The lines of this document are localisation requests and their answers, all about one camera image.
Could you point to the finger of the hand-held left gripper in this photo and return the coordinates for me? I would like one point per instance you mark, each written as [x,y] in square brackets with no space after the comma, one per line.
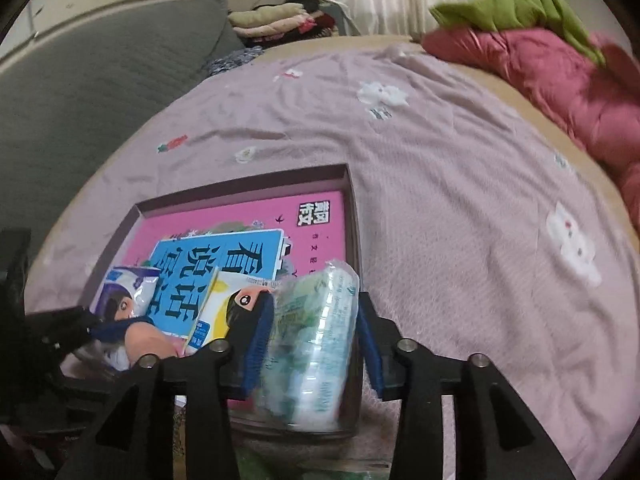
[115,331]

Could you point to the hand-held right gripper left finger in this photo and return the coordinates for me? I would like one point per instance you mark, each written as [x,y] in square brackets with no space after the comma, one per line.
[257,350]

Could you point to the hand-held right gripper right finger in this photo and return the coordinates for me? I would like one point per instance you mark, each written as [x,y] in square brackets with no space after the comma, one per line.
[372,355]

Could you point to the teddy bear pink dress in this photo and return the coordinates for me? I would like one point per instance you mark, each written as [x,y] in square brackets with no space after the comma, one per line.
[145,340]

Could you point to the blue cartoon wipes packet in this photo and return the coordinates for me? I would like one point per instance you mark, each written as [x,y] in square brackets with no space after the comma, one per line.
[125,290]

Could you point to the green floral tissue pack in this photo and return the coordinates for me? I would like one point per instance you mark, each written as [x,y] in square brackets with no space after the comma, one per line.
[310,350]

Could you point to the yellow cartoon wipes packet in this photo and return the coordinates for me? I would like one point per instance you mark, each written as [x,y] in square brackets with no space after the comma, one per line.
[220,305]

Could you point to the dark shallow cardboard box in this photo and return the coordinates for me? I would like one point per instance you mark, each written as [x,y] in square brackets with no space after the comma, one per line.
[250,185]

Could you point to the pink book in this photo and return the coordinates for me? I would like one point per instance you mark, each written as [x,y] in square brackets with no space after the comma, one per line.
[320,240]

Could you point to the grey quilted headboard cover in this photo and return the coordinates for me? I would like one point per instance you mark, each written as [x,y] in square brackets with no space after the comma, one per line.
[100,85]

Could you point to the dark patterned cloth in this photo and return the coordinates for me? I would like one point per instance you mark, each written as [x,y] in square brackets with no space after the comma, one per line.
[235,60]

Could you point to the dark red folded garment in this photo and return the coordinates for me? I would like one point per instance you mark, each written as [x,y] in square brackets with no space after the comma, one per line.
[325,24]

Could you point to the cream folded garment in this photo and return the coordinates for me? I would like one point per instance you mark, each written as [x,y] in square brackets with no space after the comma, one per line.
[265,15]

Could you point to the pink quilt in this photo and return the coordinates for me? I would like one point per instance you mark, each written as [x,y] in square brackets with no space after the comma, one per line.
[575,85]

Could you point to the green blanket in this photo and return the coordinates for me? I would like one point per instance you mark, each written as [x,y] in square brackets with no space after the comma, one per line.
[505,10]

